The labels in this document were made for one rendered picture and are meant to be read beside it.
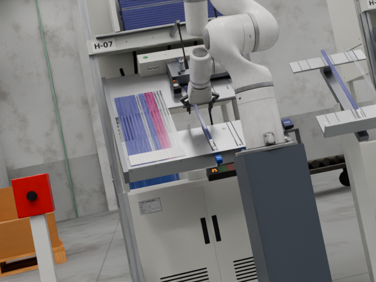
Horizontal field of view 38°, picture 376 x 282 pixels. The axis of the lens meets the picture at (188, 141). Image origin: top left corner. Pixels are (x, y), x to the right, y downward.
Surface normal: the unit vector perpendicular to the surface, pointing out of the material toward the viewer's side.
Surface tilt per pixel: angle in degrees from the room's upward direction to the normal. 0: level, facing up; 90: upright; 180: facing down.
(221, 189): 90
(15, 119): 90
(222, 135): 42
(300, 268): 90
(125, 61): 90
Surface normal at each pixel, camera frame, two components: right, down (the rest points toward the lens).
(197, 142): -0.04, -0.77
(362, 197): 0.03, -0.04
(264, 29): 0.26, 0.06
